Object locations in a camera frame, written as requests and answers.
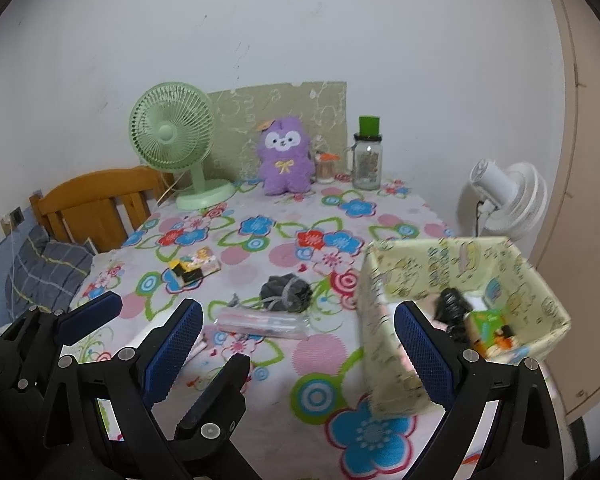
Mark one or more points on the green printed packet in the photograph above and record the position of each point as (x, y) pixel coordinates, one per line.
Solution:
(485, 325)

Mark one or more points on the purple plush toy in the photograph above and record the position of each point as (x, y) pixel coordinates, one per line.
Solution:
(285, 170)

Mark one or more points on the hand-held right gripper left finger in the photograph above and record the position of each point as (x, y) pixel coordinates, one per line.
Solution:
(172, 350)

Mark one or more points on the dark grey cloth bundle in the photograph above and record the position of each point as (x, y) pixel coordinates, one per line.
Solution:
(280, 290)

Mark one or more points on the yellow printed fabric box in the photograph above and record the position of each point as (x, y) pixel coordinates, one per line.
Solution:
(380, 360)

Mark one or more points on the black plastic bag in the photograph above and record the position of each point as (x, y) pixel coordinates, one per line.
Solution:
(452, 305)

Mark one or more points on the clear plastic pouch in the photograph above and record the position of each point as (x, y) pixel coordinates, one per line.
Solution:
(260, 322)

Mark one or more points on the green desk fan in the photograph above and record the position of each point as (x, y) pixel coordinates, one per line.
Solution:
(170, 130)

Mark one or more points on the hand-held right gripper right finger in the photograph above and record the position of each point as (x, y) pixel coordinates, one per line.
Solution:
(425, 355)

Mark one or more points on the floral tablecloth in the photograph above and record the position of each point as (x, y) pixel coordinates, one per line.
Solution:
(280, 240)

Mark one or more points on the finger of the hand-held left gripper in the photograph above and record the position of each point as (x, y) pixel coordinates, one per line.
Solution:
(87, 312)
(215, 400)

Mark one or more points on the wooden chair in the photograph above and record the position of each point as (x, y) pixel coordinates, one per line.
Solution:
(90, 200)

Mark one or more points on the grey plaid pillow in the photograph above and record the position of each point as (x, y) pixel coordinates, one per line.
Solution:
(50, 270)

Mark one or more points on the small jar with orange lid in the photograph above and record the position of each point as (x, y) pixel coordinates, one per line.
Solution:
(326, 170)

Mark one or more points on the beige door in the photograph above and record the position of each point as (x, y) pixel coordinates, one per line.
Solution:
(590, 210)

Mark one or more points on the white standing fan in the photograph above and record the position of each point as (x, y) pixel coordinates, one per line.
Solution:
(520, 195)

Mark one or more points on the glass jar with green lid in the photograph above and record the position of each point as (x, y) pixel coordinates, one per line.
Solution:
(367, 165)

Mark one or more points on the green patterned board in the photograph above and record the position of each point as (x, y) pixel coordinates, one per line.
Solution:
(235, 115)

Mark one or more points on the small printed packet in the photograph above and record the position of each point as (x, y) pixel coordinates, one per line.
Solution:
(205, 257)

